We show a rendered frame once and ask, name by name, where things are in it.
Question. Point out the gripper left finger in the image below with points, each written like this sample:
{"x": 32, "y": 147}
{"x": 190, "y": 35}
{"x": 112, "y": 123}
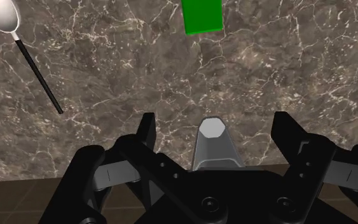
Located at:
{"x": 88, "y": 173}

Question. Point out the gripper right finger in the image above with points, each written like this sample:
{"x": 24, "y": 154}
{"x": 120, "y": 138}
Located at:
{"x": 309, "y": 161}

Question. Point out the grey tapered object white cap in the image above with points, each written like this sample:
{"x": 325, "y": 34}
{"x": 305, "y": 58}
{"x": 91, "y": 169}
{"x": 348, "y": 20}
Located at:
{"x": 211, "y": 149}

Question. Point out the green box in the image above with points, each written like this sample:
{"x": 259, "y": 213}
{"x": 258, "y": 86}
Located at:
{"x": 202, "y": 15}

